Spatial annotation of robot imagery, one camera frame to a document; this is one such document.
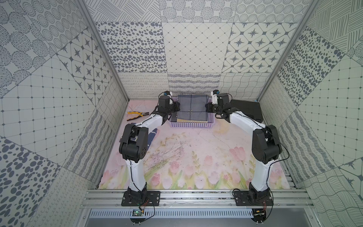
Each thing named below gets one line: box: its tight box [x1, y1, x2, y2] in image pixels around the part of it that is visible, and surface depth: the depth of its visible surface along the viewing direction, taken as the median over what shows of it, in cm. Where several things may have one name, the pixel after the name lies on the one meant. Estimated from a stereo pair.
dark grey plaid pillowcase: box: [177, 94, 208, 122], surface depth 99 cm
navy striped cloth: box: [147, 128, 158, 147], surface depth 100 cm
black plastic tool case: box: [231, 99, 264, 124], surface depth 113 cm
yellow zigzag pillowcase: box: [176, 118, 208, 123], surface depth 103 cm
